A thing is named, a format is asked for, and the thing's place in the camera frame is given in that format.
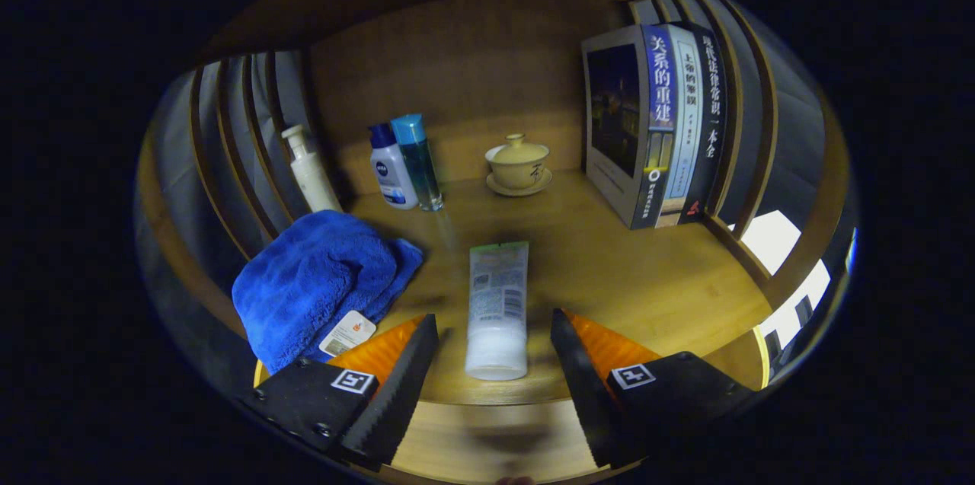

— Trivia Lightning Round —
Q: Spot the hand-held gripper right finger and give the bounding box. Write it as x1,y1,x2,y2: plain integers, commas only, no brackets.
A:
550,308,759,469

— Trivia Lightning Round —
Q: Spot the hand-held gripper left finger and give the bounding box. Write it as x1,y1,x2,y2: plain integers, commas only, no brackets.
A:
242,314,441,471

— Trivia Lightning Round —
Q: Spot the white cosmetic tube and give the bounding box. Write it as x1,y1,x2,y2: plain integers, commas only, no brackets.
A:
465,241,530,381

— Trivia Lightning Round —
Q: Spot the wooden countertop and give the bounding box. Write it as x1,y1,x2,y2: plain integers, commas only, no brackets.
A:
251,169,774,406

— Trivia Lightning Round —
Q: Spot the brown wooden cabinet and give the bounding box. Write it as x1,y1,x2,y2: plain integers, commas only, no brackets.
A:
137,0,854,394

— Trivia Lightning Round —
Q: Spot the blue towel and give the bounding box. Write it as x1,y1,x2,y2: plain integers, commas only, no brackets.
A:
232,209,424,375

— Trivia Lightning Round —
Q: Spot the white bottle with blue cap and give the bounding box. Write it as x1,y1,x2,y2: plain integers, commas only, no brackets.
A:
368,123,419,210

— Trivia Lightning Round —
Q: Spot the teal transparent bottle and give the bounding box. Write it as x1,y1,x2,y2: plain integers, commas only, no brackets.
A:
390,113,445,212

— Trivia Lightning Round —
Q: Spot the white pump bottle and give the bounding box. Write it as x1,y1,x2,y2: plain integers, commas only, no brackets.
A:
281,124,344,213

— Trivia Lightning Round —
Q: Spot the beige lidded tea cup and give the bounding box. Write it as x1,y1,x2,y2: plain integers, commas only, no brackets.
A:
484,133,554,198

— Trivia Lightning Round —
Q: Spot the book with pale spine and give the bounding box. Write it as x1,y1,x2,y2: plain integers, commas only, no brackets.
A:
655,23,705,228

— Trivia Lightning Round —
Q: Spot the book with blue spine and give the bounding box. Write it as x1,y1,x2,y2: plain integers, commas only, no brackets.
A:
581,24,680,231

